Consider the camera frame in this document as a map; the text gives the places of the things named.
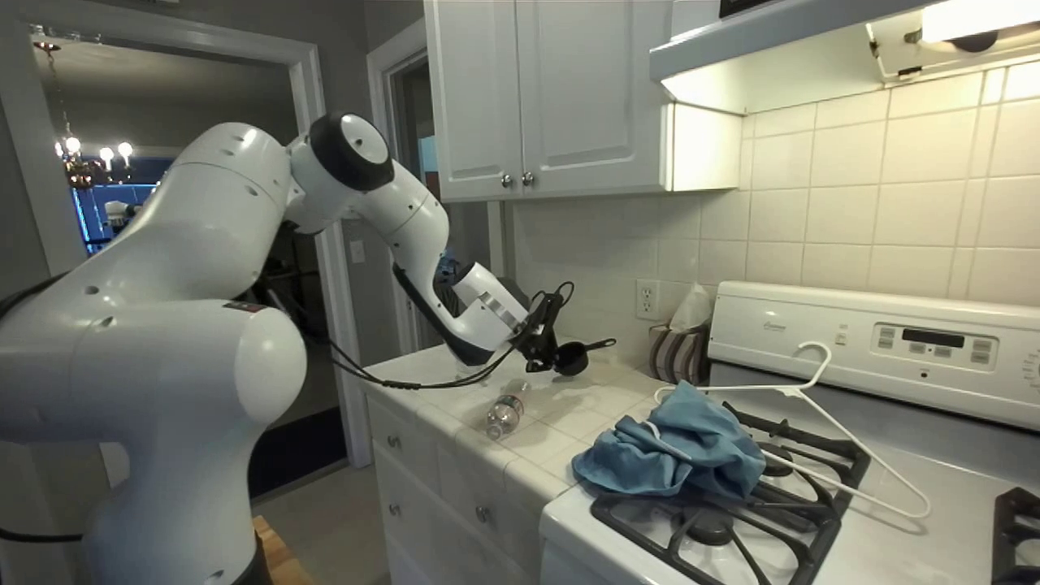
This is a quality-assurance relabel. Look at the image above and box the white lower cabinet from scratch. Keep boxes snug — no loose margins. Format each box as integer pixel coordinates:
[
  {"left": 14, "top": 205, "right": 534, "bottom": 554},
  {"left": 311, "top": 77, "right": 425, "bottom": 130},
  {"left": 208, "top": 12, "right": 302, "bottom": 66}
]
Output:
[{"left": 366, "top": 394, "right": 546, "bottom": 585}]

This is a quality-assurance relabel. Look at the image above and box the white gas stove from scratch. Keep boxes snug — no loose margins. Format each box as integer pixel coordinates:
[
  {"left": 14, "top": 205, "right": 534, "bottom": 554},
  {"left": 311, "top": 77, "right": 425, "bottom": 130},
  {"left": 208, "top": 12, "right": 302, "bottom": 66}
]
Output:
[{"left": 538, "top": 283, "right": 1040, "bottom": 585}]

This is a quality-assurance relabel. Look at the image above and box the black measuring cup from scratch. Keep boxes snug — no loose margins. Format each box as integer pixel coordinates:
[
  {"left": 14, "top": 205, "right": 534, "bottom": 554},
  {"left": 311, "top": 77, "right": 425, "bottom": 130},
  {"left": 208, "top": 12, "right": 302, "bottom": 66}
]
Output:
[{"left": 554, "top": 337, "right": 615, "bottom": 376}]

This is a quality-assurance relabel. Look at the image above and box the plates stack by stove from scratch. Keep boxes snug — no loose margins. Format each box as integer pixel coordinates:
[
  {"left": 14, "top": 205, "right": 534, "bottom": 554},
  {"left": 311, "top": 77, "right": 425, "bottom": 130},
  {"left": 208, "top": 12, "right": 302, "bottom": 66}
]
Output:
[{"left": 650, "top": 283, "right": 712, "bottom": 384}]

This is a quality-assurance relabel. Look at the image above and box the blue cloth towel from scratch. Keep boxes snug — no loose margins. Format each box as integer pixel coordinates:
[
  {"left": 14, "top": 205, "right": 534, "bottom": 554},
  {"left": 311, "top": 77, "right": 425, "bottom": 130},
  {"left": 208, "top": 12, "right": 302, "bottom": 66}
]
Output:
[{"left": 572, "top": 384, "right": 763, "bottom": 501}]

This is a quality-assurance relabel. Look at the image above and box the range hood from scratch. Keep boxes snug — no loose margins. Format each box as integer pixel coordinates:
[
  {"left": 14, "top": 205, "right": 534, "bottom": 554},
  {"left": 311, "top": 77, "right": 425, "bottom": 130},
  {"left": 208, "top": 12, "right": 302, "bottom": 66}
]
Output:
[{"left": 650, "top": 0, "right": 1040, "bottom": 113}]

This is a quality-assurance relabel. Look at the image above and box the white plastic hanger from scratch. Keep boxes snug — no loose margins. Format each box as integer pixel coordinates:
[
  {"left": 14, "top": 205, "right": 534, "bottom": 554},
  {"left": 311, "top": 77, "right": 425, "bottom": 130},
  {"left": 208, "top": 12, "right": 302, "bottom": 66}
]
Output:
[{"left": 691, "top": 341, "right": 933, "bottom": 521}]

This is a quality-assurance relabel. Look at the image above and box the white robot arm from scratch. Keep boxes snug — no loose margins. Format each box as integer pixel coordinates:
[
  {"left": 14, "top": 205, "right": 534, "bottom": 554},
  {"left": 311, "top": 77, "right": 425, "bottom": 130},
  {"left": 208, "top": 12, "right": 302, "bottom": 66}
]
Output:
[{"left": 0, "top": 113, "right": 559, "bottom": 585}]

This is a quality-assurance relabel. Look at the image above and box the clear plastic water bottle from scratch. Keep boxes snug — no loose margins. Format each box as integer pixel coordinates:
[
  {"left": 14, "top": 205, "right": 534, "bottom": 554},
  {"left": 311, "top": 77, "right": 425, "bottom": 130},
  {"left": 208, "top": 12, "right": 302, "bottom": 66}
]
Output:
[{"left": 486, "top": 394, "right": 525, "bottom": 439}]

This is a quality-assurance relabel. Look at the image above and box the chandelier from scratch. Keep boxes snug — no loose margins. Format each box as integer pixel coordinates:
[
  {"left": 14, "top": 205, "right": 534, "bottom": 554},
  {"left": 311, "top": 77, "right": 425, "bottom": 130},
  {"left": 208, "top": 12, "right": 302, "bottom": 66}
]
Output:
[{"left": 28, "top": 32, "right": 132, "bottom": 188}]

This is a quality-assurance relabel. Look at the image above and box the black stove grate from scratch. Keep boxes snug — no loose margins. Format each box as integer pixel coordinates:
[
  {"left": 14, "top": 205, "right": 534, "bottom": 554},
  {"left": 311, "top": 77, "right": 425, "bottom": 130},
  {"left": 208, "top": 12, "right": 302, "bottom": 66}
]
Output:
[{"left": 588, "top": 401, "right": 874, "bottom": 585}]

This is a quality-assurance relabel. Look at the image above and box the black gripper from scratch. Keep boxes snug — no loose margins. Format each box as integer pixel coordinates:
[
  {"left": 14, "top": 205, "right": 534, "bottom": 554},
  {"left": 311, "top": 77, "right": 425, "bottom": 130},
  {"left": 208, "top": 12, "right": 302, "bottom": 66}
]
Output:
[{"left": 510, "top": 280, "right": 576, "bottom": 373}]

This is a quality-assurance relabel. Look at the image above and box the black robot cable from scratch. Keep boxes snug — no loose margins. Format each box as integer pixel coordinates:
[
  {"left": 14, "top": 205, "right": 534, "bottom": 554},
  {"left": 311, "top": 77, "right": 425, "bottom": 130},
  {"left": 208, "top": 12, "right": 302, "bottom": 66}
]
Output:
[{"left": 255, "top": 280, "right": 522, "bottom": 394}]

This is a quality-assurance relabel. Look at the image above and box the white wall outlet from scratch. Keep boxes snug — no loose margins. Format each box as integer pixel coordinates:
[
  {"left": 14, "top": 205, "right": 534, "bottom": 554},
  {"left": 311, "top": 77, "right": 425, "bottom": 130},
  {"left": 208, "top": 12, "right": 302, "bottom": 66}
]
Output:
[{"left": 633, "top": 280, "right": 658, "bottom": 319}]

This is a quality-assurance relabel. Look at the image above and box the white cabinet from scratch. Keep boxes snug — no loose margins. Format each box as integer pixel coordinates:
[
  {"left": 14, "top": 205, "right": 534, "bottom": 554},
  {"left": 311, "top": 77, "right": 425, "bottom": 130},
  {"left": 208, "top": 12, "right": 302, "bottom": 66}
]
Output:
[
  {"left": 420, "top": 0, "right": 748, "bottom": 205},
  {"left": 366, "top": 394, "right": 546, "bottom": 585}
]

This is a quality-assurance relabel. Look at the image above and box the white upper cabinet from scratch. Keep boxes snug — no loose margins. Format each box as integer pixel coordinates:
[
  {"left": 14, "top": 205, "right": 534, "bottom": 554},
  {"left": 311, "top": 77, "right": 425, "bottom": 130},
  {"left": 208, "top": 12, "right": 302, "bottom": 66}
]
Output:
[{"left": 420, "top": 0, "right": 748, "bottom": 205}]

